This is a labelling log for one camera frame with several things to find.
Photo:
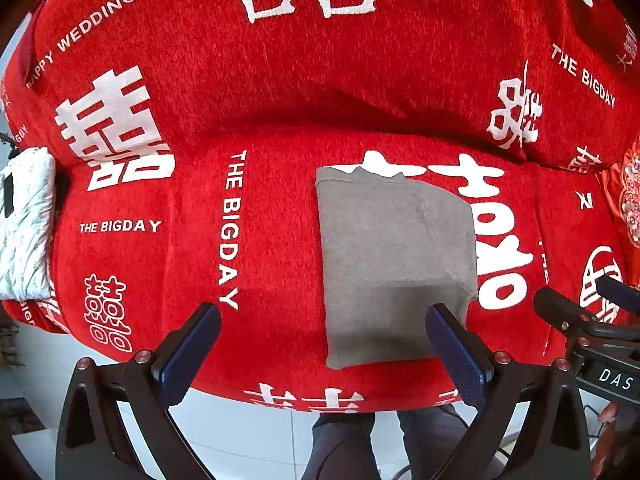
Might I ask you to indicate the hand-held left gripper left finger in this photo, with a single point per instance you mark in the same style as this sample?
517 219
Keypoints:
192 355

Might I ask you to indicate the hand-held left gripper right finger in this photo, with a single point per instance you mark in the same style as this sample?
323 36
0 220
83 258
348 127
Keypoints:
457 355

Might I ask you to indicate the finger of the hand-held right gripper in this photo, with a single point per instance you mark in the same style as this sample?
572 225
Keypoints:
620 292
560 310

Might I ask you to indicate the grey knit sweater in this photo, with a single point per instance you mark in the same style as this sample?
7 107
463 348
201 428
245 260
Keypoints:
390 260

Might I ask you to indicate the person's right forearm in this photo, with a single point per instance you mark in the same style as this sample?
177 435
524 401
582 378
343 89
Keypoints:
620 440

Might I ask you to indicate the red cushion with round print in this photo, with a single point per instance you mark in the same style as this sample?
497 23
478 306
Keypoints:
627 195

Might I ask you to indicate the person's trousers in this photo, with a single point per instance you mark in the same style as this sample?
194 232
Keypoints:
340 450

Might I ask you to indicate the dark floor mat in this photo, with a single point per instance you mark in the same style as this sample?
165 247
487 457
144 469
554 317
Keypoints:
15 415

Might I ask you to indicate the white patterned pillow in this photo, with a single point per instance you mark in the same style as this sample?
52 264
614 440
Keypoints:
25 240

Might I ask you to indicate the red printed sofa cover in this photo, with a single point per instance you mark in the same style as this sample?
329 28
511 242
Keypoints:
250 85

